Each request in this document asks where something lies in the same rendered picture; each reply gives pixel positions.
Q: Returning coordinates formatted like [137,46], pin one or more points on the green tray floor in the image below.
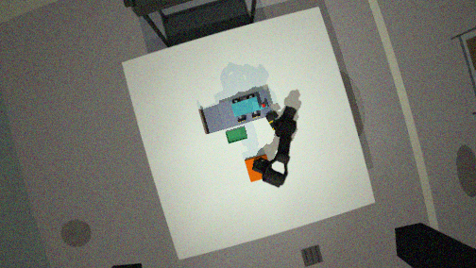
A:
[236,135]

